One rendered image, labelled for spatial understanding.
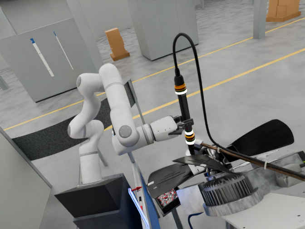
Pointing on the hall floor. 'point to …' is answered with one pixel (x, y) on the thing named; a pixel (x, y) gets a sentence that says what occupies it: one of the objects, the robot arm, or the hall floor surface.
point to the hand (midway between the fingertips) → (186, 120)
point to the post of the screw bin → (176, 219)
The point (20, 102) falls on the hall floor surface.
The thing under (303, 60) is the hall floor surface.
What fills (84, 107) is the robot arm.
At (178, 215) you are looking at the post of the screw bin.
